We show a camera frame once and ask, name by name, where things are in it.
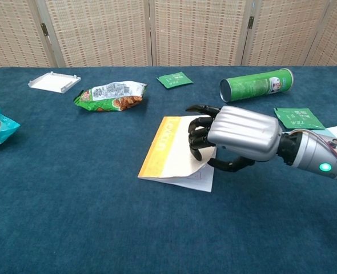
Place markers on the dark screen hinge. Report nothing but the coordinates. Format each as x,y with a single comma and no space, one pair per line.
250,22
44,29

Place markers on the green chips can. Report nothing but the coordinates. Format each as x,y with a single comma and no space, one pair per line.
251,85

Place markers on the green tea sachet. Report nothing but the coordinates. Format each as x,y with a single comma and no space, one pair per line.
297,118
174,80

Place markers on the yellow cover notebook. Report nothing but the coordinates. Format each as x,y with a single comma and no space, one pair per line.
160,148

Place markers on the white plastic tray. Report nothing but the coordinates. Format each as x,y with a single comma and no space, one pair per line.
52,82

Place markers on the green snack bag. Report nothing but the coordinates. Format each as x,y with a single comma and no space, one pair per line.
108,97

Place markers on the dark blue tablecloth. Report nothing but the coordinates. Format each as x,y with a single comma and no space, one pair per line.
71,199

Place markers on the woven folding screen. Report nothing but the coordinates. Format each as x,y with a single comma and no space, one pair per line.
100,34

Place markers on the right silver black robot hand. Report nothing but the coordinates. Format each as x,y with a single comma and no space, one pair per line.
242,134

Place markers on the teal snack bag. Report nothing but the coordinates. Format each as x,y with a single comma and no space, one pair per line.
0,131

